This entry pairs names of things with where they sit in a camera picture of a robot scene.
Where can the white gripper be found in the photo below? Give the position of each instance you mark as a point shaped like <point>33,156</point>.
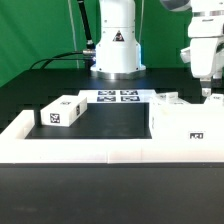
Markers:
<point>206,49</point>

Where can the white cabinet door panel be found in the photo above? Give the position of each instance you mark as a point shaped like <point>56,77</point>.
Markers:
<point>169,98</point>

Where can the white cabinet body box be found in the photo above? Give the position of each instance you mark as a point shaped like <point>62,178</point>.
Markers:
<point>186,122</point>

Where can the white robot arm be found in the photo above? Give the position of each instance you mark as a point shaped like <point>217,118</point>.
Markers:
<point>118,54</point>

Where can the white cabinet top block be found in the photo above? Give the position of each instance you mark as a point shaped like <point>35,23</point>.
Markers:
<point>63,111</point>

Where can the white base tag plate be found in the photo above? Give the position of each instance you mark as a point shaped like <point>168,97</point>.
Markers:
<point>117,96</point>

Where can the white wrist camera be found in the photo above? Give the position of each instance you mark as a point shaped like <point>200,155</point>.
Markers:
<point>185,55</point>

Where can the white U-shaped obstacle wall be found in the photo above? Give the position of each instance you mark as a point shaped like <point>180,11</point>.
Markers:
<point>16,148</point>

